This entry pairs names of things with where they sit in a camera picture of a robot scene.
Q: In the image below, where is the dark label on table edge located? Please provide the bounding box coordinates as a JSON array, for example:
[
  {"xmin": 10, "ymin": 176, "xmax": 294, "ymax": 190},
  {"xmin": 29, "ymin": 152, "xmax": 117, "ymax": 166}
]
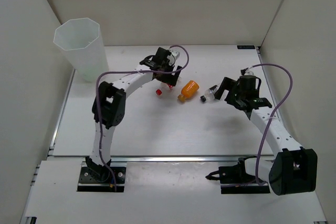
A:
[{"xmin": 237, "ymin": 45, "xmax": 255, "ymax": 50}]

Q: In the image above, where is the orange juice bottle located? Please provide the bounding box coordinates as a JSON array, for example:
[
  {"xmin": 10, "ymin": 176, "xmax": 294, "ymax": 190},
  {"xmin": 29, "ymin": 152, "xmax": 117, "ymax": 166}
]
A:
[{"xmin": 177, "ymin": 80, "xmax": 199, "ymax": 103}]

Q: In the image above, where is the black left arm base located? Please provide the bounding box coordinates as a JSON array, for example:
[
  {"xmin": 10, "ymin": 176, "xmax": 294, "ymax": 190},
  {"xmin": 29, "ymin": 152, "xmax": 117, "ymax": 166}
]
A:
[{"xmin": 77, "ymin": 156, "xmax": 127, "ymax": 193}]

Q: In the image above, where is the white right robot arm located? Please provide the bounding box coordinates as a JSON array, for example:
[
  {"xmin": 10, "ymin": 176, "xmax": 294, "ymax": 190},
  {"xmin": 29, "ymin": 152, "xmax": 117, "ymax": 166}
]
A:
[{"xmin": 206, "ymin": 75, "xmax": 318, "ymax": 196}]

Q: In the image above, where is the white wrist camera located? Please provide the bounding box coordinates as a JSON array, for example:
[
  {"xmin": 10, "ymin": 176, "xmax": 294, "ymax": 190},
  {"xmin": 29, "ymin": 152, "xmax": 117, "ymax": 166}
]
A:
[
  {"xmin": 240, "ymin": 68, "xmax": 254, "ymax": 76},
  {"xmin": 167, "ymin": 49, "xmax": 180, "ymax": 66}
]

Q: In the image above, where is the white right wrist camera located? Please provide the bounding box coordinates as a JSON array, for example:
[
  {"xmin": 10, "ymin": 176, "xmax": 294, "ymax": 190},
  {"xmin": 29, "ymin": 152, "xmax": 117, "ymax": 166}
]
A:
[{"xmin": 240, "ymin": 68, "xmax": 254, "ymax": 76}]

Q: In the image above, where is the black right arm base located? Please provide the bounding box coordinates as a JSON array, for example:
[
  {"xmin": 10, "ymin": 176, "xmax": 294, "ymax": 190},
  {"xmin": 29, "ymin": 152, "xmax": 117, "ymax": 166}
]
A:
[{"xmin": 205, "ymin": 157, "xmax": 270, "ymax": 195}]

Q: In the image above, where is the translucent white plastic bin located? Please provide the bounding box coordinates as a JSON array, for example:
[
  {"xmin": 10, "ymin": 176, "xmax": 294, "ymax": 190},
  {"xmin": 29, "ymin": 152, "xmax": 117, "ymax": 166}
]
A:
[{"xmin": 53, "ymin": 18, "xmax": 109, "ymax": 82}]

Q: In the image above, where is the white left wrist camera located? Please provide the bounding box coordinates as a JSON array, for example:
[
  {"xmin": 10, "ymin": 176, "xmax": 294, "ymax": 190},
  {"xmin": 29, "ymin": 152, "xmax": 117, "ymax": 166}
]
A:
[{"xmin": 167, "ymin": 49, "xmax": 180, "ymax": 66}]

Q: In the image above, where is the clear bottle black label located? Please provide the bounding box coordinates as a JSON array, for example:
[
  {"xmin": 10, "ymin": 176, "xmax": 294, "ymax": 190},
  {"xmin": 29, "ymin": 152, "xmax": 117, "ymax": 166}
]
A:
[{"xmin": 200, "ymin": 84, "xmax": 219, "ymax": 103}]

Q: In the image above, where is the clear bottle red label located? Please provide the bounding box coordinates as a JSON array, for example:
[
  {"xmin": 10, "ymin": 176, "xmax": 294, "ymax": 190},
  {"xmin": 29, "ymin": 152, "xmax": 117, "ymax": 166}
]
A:
[{"xmin": 155, "ymin": 77, "xmax": 181, "ymax": 97}]

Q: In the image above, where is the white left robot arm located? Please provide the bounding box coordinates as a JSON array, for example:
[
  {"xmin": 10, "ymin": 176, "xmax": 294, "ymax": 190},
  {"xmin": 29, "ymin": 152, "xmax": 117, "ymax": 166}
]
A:
[{"xmin": 86, "ymin": 47, "xmax": 185, "ymax": 186}]

